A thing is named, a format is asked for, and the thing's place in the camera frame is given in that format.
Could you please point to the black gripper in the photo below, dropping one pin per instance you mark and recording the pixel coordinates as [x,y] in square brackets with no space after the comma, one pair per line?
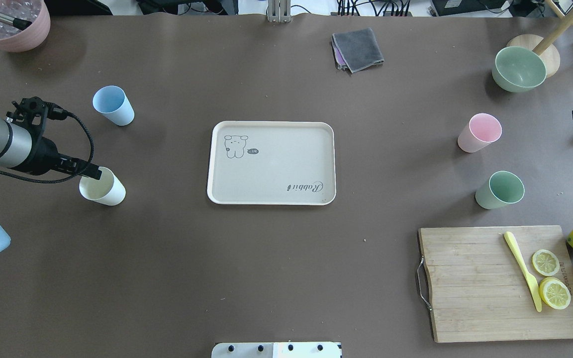
[43,155]

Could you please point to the cream white cup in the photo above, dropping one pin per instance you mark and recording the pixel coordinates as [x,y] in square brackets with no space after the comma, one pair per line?
[107,190]

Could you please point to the cream rectangular tray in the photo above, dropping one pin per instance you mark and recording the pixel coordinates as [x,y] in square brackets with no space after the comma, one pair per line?
[272,163]

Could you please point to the wooden stand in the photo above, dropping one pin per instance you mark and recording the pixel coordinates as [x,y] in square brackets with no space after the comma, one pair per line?
[544,47]

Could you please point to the blue cup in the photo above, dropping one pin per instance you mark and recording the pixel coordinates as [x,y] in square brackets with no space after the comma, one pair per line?
[112,102]

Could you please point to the green bowl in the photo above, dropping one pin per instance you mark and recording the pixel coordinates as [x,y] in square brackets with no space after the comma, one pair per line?
[517,69]

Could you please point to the pink cup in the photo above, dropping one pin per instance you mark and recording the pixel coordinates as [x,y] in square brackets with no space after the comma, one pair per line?
[482,129]

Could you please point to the green cup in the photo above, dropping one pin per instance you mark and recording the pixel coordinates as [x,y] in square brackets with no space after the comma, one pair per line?
[500,190]

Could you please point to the pink bowl with ice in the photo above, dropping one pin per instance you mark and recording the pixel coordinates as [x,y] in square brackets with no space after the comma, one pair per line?
[14,40]

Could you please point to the lemon half slice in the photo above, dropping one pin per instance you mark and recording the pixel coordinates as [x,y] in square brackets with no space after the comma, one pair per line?
[545,262]
[554,293]

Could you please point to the yellow plastic knife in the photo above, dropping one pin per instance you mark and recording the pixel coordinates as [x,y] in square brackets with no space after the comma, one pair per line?
[531,281]

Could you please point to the wooden cutting board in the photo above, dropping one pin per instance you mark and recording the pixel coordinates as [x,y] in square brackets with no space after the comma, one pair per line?
[476,291]

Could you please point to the grey folded cloth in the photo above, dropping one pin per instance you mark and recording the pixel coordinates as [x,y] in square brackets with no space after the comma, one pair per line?
[356,50]

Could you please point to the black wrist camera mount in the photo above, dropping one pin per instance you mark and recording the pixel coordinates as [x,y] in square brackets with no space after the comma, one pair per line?
[32,113]

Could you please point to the aluminium frame post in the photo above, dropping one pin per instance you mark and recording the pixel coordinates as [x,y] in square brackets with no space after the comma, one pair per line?
[279,11]

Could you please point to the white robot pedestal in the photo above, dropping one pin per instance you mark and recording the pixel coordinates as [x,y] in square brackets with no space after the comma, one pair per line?
[312,349]

